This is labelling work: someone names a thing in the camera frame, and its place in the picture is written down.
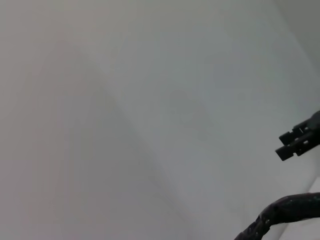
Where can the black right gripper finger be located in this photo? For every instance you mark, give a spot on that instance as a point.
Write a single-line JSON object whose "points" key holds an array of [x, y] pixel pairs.
{"points": [[291, 151], [297, 133]]}

